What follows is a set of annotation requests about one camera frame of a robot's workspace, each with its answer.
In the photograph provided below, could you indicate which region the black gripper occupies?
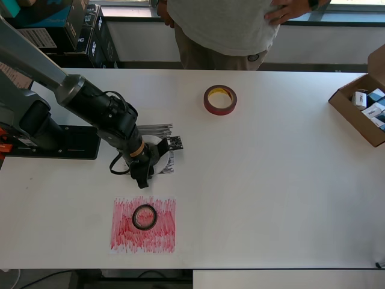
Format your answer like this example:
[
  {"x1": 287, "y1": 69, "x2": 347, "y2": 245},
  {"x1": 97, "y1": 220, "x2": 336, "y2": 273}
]
[{"x1": 129, "y1": 144, "x2": 163, "y2": 190}]

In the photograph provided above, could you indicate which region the white tape roll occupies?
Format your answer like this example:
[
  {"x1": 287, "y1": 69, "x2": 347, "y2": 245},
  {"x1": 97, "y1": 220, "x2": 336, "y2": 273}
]
[{"x1": 141, "y1": 134, "x2": 170, "y2": 175}]

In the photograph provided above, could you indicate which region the black tape roll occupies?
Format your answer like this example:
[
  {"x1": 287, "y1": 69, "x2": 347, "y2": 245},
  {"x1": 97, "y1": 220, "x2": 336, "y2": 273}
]
[{"x1": 131, "y1": 204, "x2": 158, "y2": 232}]

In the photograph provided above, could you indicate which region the red tape roll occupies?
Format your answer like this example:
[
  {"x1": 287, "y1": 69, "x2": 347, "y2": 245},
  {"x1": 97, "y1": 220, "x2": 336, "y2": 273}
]
[{"x1": 203, "y1": 84, "x2": 238, "y2": 116}]

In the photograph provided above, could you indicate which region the person right hand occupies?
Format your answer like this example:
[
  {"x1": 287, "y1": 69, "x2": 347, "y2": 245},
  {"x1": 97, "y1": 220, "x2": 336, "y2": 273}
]
[{"x1": 156, "y1": 1, "x2": 176, "y2": 28}]

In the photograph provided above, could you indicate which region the person left hand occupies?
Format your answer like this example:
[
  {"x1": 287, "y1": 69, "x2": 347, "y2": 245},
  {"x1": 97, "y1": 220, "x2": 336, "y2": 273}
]
[{"x1": 264, "y1": 0, "x2": 310, "y2": 25}]

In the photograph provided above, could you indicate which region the black scribbled paper sheet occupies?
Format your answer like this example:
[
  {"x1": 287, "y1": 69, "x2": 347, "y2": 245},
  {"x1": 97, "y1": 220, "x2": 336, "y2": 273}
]
[{"x1": 137, "y1": 122, "x2": 176, "y2": 175}]

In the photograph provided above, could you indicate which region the red scribbled paper sheet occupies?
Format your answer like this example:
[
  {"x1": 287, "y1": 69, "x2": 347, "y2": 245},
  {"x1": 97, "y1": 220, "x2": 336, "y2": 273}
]
[{"x1": 108, "y1": 196, "x2": 177, "y2": 255}]

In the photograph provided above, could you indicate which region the black AOC box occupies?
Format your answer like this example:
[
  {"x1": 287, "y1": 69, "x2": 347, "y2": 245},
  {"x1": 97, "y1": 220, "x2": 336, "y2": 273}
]
[
  {"x1": 42, "y1": 26, "x2": 94, "y2": 61},
  {"x1": 87, "y1": 13, "x2": 121, "y2": 69}
]

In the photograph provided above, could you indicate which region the person in grey shirt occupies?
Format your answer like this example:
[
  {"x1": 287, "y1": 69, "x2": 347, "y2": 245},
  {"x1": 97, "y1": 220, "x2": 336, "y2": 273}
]
[{"x1": 167, "y1": 0, "x2": 282, "y2": 72}]

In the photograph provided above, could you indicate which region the tall GX760A cardboard box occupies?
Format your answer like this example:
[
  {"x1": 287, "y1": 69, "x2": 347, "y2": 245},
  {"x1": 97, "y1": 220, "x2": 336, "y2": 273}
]
[{"x1": 0, "y1": 61, "x2": 34, "y2": 90}]

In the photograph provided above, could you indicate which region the small black box white text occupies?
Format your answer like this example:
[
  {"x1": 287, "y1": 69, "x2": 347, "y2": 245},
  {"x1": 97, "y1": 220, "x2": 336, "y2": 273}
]
[{"x1": 81, "y1": 3, "x2": 102, "y2": 26}]

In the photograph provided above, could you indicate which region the white side table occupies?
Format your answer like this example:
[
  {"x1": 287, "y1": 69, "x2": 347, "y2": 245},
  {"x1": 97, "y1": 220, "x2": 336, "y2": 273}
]
[{"x1": 192, "y1": 269, "x2": 385, "y2": 289}]

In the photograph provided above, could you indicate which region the black box with grid pattern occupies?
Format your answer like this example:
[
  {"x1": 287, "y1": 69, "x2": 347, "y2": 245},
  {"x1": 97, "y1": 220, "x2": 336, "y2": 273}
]
[{"x1": 17, "y1": 27, "x2": 58, "y2": 49}]

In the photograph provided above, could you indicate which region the black box with teal script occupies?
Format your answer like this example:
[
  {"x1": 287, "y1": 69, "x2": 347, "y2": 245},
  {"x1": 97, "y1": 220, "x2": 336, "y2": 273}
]
[{"x1": 5, "y1": 0, "x2": 90, "y2": 30}]

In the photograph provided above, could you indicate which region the open cardboard box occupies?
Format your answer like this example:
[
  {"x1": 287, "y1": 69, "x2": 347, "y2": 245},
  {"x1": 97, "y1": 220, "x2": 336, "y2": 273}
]
[{"x1": 327, "y1": 43, "x2": 385, "y2": 148}]

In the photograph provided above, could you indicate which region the white and blue small carton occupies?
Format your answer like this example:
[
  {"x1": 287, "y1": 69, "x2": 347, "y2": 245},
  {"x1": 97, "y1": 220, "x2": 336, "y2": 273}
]
[
  {"x1": 370, "y1": 111, "x2": 385, "y2": 132},
  {"x1": 360, "y1": 102, "x2": 385, "y2": 119}
]

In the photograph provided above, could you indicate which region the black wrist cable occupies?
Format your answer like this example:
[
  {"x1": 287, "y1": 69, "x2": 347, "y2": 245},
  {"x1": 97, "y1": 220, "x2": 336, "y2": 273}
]
[{"x1": 105, "y1": 91, "x2": 134, "y2": 175}]

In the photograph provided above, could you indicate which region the black table frame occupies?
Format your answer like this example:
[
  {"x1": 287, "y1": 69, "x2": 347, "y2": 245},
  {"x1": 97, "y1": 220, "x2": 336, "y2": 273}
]
[{"x1": 72, "y1": 269, "x2": 193, "y2": 289}]

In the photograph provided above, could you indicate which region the black floor cable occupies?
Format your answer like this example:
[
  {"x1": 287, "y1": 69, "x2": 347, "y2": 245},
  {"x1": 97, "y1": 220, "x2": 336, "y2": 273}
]
[{"x1": 17, "y1": 269, "x2": 75, "y2": 289}]

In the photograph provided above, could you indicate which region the white floor cable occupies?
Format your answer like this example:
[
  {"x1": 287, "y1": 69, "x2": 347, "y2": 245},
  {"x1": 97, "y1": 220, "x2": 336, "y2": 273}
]
[{"x1": 0, "y1": 267, "x2": 22, "y2": 289}]

